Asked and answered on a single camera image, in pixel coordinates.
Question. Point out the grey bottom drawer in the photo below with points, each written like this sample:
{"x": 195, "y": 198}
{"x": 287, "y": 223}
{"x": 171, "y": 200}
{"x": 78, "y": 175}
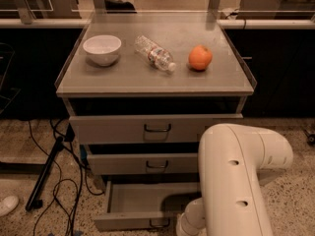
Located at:
{"x": 144, "y": 206}

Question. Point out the white ceramic bowl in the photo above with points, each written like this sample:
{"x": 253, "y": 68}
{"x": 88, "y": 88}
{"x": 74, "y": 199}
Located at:
{"x": 103, "y": 50}

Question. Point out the black floor stand bar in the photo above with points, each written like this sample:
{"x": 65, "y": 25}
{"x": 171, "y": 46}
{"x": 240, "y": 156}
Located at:
{"x": 33, "y": 201}

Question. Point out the orange fruit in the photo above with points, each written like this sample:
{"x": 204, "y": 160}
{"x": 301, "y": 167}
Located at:
{"x": 200, "y": 57}

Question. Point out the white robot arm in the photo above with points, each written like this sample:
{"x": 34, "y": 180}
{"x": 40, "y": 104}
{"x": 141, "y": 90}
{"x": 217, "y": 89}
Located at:
{"x": 233, "y": 160}

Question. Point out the white shoe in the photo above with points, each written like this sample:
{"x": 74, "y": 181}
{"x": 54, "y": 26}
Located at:
{"x": 8, "y": 204}

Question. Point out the clear plastic water bottle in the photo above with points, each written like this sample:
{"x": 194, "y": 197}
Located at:
{"x": 156, "y": 55}

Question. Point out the black caster wheel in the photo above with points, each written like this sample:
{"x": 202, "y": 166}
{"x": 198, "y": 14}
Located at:
{"x": 310, "y": 137}

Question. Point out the grey top drawer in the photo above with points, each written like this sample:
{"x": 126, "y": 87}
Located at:
{"x": 135, "y": 120}

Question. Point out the grey middle drawer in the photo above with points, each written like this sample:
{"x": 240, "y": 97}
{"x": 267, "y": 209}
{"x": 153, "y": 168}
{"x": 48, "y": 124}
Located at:
{"x": 151, "y": 158}

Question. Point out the grey drawer cabinet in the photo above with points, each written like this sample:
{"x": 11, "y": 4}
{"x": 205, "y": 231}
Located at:
{"x": 133, "y": 76}

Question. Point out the grey drawer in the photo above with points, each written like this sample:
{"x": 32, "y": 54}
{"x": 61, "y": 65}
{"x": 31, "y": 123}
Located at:
{"x": 144, "y": 206}
{"x": 151, "y": 158}
{"x": 135, "y": 120}

